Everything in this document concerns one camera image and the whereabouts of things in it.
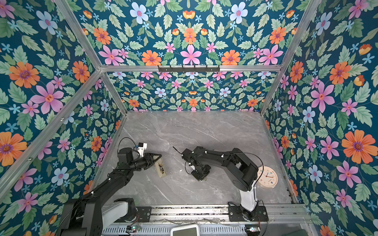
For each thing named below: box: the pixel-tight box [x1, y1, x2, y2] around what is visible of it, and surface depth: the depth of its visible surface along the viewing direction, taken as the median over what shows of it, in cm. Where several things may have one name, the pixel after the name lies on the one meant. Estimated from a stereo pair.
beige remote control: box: [154, 157, 168, 178], surface depth 81 cm
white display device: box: [170, 224, 200, 236], surface depth 67 cm
